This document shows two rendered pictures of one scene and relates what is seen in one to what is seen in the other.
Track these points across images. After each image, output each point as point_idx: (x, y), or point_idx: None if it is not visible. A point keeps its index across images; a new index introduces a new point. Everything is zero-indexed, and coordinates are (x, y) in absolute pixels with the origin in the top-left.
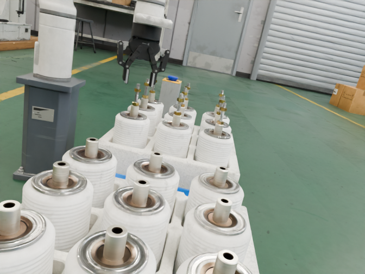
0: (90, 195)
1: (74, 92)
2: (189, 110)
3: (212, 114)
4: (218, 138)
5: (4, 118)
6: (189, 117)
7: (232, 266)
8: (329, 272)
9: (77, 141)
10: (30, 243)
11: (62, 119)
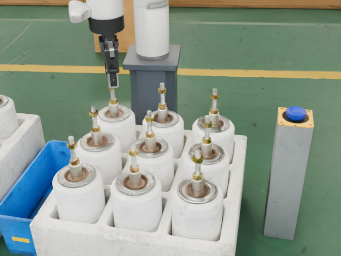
0: None
1: (148, 72)
2: (191, 156)
3: (186, 182)
4: (57, 174)
5: (279, 94)
6: (140, 154)
7: None
8: None
9: (255, 148)
10: None
11: (134, 94)
